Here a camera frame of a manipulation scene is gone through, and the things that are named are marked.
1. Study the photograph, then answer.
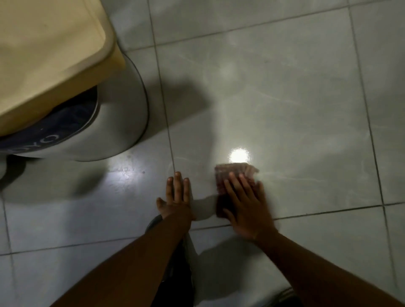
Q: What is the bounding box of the person's left hand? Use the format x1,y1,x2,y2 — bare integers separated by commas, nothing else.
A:
156,172,192,221

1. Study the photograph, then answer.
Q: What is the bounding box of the person's right hand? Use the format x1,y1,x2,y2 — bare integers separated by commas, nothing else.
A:
223,172,276,243

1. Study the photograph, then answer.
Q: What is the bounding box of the brown cleaning cloth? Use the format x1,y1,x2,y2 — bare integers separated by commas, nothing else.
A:
215,163,260,219

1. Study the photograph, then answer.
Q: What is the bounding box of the person's right forearm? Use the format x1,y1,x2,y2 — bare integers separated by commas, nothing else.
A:
255,228,405,307

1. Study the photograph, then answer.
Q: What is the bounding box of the person's left forearm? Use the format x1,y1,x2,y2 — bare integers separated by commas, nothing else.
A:
51,210,194,307

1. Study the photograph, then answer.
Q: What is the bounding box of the white round appliance with blue top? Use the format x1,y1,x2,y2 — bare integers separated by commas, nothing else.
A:
0,52,150,162

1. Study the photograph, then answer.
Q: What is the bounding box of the cream plastic lid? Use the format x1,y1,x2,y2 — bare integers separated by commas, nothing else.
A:
0,0,126,137

